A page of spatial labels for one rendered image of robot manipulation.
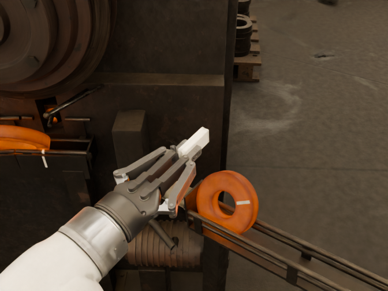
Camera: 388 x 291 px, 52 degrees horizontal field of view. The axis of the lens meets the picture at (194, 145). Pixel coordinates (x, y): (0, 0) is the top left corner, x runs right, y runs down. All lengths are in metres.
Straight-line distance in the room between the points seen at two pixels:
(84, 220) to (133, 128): 0.49
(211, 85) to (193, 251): 0.44
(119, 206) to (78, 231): 0.07
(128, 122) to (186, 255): 0.39
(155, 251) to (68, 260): 0.60
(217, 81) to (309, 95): 1.69
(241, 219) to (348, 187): 1.23
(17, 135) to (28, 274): 0.58
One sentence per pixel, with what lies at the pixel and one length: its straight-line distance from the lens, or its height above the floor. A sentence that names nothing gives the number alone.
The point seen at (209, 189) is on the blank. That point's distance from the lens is 0.94.
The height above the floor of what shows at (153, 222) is 0.57.
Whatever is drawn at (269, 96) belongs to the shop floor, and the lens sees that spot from 2.62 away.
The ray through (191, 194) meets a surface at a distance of 0.95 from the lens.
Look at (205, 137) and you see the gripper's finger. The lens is 0.69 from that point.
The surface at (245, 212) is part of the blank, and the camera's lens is 0.90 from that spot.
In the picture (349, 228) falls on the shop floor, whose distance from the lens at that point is 1.91.
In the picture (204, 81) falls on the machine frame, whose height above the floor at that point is 0.87.
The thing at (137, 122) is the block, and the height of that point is 0.80.
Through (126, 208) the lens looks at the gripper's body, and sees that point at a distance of 0.57.
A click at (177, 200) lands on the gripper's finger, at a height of 0.96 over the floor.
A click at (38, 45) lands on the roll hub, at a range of 0.84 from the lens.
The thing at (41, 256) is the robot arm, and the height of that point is 0.99.
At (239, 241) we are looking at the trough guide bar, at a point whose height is 0.67.
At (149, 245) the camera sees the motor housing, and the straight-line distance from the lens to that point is 1.10.
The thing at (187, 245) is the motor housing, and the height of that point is 0.52.
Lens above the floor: 1.41
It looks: 40 degrees down
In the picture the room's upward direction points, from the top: straight up
